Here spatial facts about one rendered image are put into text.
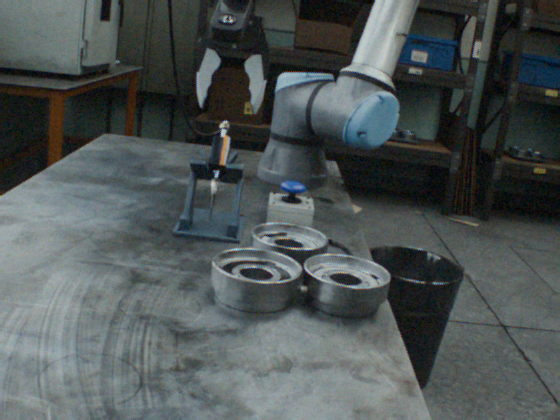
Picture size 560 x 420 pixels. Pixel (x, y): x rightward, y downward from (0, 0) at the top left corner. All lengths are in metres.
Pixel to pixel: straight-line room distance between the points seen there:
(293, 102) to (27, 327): 0.77
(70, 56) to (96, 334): 2.41
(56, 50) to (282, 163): 1.89
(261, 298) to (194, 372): 0.15
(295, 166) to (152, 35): 3.42
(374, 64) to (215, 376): 0.78
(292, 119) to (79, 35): 1.83
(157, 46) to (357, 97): 3.51
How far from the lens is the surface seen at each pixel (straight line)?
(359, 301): 0.71
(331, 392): 0.58
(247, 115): 4.28
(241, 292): 0.68
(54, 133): 2.78
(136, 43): 4.63
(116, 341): 0.62
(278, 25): 4.75
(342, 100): 1.18
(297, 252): 0.79
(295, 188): 0.97
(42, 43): 3.01
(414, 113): 4.88
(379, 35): 1.22
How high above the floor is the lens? 1.11
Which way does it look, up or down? 16 degrees down
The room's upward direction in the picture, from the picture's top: 8 degrees clockwise
